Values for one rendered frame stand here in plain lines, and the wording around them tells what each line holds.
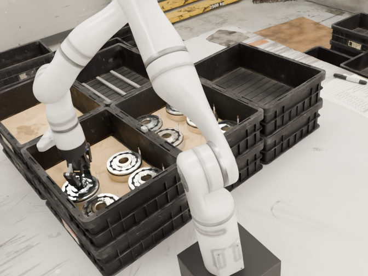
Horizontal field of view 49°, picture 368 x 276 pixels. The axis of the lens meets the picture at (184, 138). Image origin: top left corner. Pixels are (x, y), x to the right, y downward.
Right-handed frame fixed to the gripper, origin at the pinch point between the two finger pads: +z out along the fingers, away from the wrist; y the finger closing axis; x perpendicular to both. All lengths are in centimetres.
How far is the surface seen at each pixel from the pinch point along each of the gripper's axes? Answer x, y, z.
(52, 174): 12.7, 4.9, 2.3
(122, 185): -10.3, 0.8, 2.3
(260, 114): -48, 21, -7
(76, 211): -6.9, -18.2, -7.7
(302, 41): -82, 273, 85
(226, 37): -30, 127, 15
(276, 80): -54, 58, 2
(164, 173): -25.0, -4.9, -7.7
